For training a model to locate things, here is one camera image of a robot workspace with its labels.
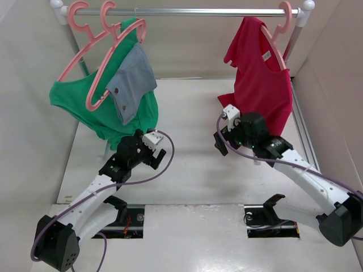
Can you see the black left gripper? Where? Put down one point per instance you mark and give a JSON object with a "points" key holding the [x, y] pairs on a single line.
{"points": [[150, 160]]}

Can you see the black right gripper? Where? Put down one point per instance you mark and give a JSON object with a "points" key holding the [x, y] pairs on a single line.
{"points": [[229, 135]]}

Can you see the red t shirt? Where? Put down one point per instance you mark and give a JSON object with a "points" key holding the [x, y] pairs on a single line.
{"points": [[261, 85]]}

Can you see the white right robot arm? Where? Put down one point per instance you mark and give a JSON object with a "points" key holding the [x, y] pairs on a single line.
{"points": [[339, 215]]}

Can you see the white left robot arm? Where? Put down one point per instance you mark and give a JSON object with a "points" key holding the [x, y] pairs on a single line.
{"points": [[58, 239]]}

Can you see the green t shirt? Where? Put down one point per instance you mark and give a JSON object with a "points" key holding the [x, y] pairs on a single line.
{"points": [[90, 103]]}

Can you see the blue denim garment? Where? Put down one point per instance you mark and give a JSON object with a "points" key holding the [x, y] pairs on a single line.
{"points": [[133, 79]]}

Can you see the metal clothes rack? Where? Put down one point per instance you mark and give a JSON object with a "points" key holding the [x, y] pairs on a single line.
{"points": [[302, 14]]}

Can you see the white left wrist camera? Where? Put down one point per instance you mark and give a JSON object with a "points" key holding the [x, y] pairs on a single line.
{"points": [[152, 139]]}

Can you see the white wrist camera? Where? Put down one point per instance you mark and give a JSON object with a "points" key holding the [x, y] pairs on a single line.
{"points": [[232, 115], [152, 139]]}

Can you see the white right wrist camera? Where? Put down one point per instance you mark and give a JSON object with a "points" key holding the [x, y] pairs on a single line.
{"points": [[232, 115]]}

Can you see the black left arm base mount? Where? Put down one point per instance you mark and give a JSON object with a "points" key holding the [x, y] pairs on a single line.
{"points": [[129, 220]]}

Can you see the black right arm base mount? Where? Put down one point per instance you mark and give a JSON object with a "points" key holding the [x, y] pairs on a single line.
{"points": [[262, 222]]}

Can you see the aluminium rail right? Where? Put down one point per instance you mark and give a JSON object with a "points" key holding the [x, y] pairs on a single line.
{"points": [[304, 133]]}

